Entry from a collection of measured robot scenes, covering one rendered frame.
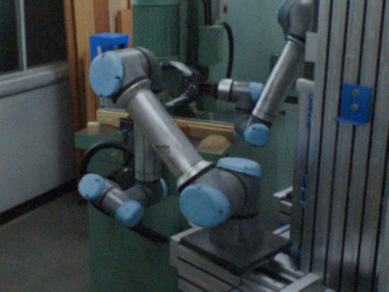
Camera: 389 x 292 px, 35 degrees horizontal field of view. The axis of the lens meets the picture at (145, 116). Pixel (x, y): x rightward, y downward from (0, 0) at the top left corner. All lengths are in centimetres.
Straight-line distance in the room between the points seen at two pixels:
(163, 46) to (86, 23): 160
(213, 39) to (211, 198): 108
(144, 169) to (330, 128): 55
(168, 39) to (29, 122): 167
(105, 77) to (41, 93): 223
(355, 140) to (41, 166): 264
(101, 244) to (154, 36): 87
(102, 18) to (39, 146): 92
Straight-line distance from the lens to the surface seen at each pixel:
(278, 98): 192
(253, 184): 163
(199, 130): 234
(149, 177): 180
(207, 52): 246
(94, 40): 325
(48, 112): 388
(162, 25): 226
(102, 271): 258
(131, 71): 159
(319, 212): 170
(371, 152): 157
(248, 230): 167
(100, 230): 250
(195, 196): 150
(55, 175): 403
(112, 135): 236
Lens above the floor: 159
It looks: 15 degrees down
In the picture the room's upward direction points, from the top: straight up
